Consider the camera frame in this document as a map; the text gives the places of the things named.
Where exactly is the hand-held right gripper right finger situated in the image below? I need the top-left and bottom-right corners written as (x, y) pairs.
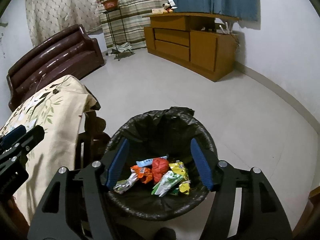
top-left (190, 138), bottom-right (293, 240)

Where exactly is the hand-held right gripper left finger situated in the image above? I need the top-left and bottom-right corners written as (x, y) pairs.
top-left (27, 138), bottom-right (130, 240)

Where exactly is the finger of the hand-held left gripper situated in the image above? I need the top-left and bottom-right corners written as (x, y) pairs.
top-left (0, 125), bottom-right (45, 167)
top-left (0, 125), bottom-right (27, 153)

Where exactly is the silver wrapper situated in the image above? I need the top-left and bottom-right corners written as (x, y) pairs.
top-left (113, 173), bottom-right (139, 195)

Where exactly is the yellow snack packet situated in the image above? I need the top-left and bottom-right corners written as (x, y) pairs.
top-left (169, 160), bottom-right (191, 181)

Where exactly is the orange wrapper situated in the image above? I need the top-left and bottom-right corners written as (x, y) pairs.
top-left (130, 166), bottom-right (153, 185)

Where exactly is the small yellow packet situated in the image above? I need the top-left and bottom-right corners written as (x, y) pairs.
top-left (178, 181), bottom-right (192, 195)

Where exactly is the green and white packet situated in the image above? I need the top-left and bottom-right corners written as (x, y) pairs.
top-left (151, 171), bottom-right (185, 196)

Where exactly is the red plastic bag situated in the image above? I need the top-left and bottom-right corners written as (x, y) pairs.
top-left (151, 157), bottom-right (173, 183)

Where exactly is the trash bin with black bag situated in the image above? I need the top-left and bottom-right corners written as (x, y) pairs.
top-left (101, 106), bottom-right (218, 222)

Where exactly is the floral cloth covered table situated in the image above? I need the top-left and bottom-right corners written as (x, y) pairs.
top-left (0, 74), bottom-right (100, 224)

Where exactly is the dark brown leather sofa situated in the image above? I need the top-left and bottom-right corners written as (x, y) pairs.
top-left (6, 24), bottom-right (105, 113)

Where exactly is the wooden cabinet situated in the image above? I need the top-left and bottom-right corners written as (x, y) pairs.
top-left (142, 12), bottom-right (240, 82)

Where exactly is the striped cloth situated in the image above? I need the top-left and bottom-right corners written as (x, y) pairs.
top-left (112, 43), bottom-right (133, 53)

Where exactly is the cream patterned curtain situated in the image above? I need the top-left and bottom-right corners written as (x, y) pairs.
top-left (25, 0), bottom-right (103, 47)

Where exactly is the black metal plant stand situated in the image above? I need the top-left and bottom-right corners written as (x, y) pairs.
top-left (101, 7), bottom-right (135, 61)

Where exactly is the white router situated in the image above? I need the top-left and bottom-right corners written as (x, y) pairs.
top-left (219, 22), bottom-right (234, 35)

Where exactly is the potted plant in red pot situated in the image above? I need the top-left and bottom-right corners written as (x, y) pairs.
top-left (96, 0), bottom-right (125, 11)

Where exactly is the mouse plush toy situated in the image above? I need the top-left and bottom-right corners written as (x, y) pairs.
top-left (162, 0), bottom-right (178, 13)

